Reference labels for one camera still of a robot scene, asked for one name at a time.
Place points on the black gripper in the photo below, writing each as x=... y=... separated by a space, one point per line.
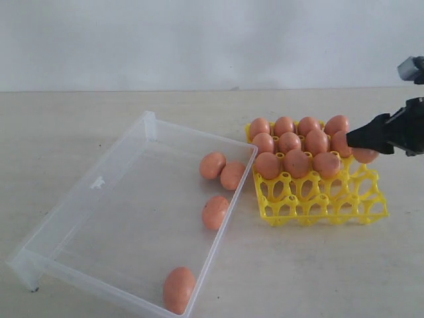
x=404 y=131

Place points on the clear plastic storage box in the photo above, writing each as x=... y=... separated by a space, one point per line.
x=133 y=218

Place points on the yellow plastic egg tray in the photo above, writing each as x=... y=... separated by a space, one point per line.
x=352 y=195

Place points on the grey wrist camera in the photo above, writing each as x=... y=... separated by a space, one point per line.
x=411 y=69

